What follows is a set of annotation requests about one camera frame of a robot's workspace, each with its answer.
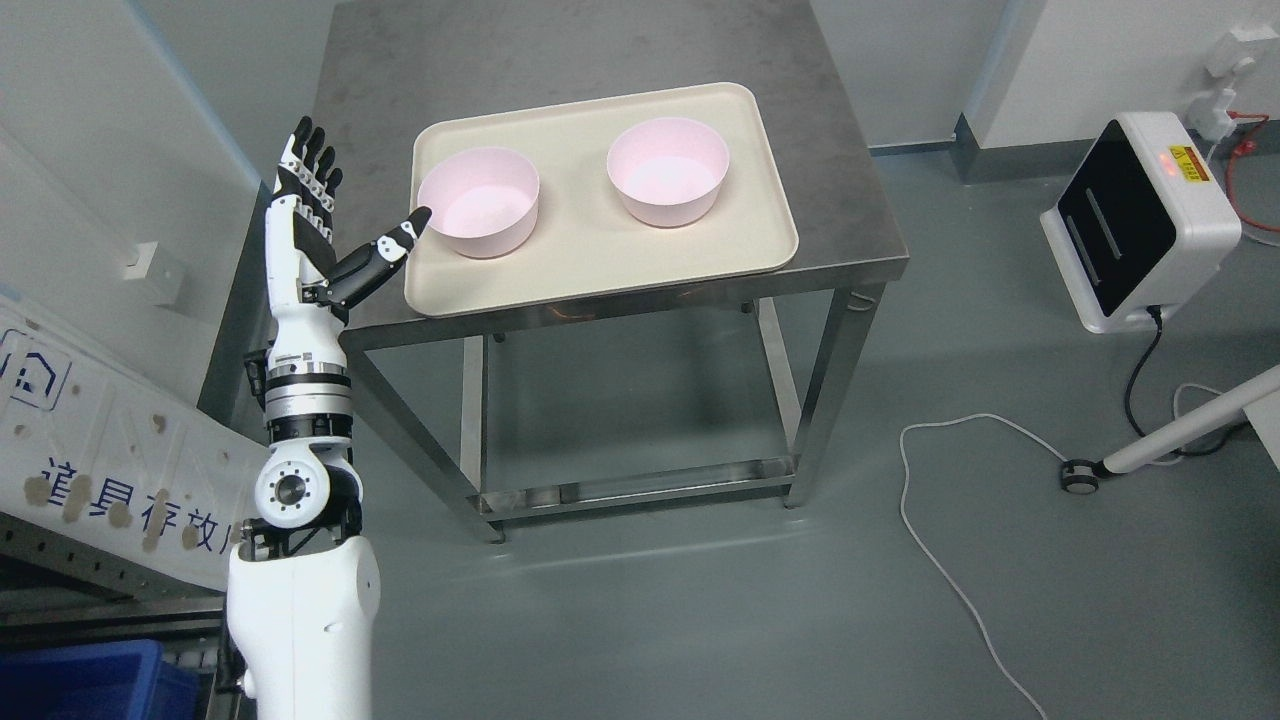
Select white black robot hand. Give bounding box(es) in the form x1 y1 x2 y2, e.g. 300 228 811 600
265 117 433 325

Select pink bowl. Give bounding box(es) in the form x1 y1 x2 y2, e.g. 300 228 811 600
605 117 732 228
416 146 541 259

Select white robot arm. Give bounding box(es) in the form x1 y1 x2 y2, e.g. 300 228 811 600
227 309 381 719

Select blue bin near arm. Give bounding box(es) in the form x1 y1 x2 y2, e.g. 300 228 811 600
1 639 200 719

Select metal shelf rack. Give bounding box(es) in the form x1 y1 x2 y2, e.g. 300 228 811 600
1 514 256 719

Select white black box device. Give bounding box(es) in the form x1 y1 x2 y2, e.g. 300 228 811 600
1039 111 1242 334

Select white desk leg with caster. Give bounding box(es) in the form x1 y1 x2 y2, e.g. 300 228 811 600
1059 366 1279 495

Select white wall switch box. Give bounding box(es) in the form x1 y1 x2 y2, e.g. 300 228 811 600
122 242 187 307

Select white floor cable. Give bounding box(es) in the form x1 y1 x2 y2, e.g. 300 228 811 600
899 384 1226 720

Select black power cable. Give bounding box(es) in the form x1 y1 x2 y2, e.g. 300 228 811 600
1124 306 1251 457

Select red cable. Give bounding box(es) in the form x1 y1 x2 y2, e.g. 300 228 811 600
1225 110 1280 249

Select wall power outlet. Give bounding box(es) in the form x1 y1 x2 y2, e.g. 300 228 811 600
1185 24 1277 143

